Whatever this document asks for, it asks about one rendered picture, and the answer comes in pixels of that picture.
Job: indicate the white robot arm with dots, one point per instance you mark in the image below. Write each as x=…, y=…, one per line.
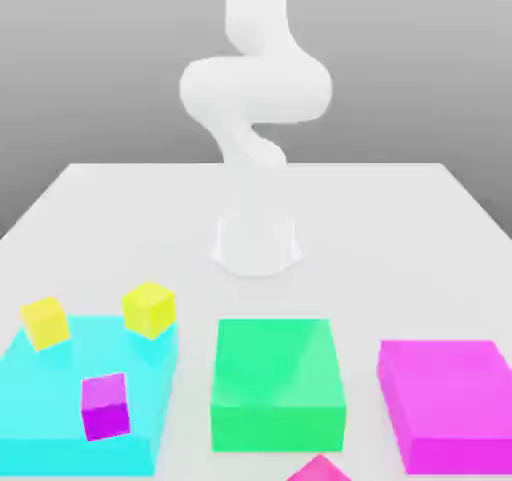
x=256, y=89

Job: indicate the small yellow cube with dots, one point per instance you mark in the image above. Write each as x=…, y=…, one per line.
x=44, y=323
x=148, y=309

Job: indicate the small purple cube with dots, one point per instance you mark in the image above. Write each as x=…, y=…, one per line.
x=105, y=407

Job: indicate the small pink cube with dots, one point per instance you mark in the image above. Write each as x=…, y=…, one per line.
x=318, y=471

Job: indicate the large green box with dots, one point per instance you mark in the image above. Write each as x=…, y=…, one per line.
x=276, y=385

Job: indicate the large magenta box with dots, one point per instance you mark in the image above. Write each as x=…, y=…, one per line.
x=448, y=401

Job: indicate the large cyan box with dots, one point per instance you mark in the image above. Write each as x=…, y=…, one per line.
x=44, y=401

